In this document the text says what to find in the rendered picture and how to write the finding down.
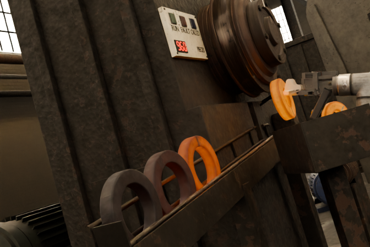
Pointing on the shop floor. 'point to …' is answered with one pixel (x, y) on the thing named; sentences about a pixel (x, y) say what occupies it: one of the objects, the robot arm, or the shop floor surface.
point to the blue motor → (317, 192)
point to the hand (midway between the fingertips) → (281, 94)
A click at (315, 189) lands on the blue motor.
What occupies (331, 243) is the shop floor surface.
